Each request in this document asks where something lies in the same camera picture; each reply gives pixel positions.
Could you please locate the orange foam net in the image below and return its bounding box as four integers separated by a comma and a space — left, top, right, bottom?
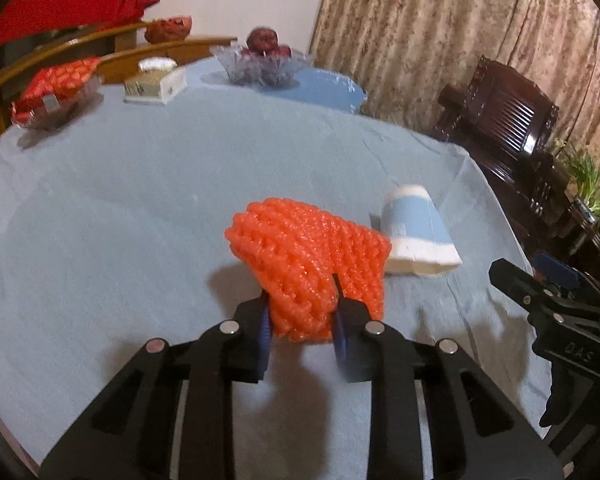
224, 199, 392, 345

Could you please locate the dark wooden armchair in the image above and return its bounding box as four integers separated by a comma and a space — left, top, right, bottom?
430, 55, 561, 211

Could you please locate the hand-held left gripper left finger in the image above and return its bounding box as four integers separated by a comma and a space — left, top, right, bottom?
39, 294, 273, 480

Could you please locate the light wooden chair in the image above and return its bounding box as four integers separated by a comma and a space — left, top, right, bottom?
0, 20, 148, 153
97, 35, 238, 83

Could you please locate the dark wooden side table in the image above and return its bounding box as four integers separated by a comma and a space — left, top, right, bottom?
530, 150, 600, 271

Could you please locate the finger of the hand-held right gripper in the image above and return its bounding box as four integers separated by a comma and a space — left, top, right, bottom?
489, 258, 572, 323
534, 252, 600, 311

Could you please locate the white box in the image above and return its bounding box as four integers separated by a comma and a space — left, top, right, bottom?
124, 57, 187, 106

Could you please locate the green potted plant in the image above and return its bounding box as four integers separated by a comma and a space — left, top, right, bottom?
555, 140, 600, 256

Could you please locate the beige patterned curtain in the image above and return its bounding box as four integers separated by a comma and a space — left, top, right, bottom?
310, 0, 600, 171

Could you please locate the red wrapped snack tray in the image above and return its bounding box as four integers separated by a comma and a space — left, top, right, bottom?
11, 57, 103, 128

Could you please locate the glass fruit bowl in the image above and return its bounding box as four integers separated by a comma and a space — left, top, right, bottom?
210, 42, 315, 86

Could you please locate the light blue tablecloth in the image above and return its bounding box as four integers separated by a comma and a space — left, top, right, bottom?
0, 55, 556, 466

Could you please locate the blue and white paper cup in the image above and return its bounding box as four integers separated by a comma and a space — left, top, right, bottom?
380, 185, 463, 278

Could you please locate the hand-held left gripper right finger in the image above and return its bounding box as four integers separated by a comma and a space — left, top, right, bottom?
329, 274, 566, 480

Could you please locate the blue plastic sheet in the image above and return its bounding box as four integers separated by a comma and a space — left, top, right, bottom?
257, 67, 370, 113

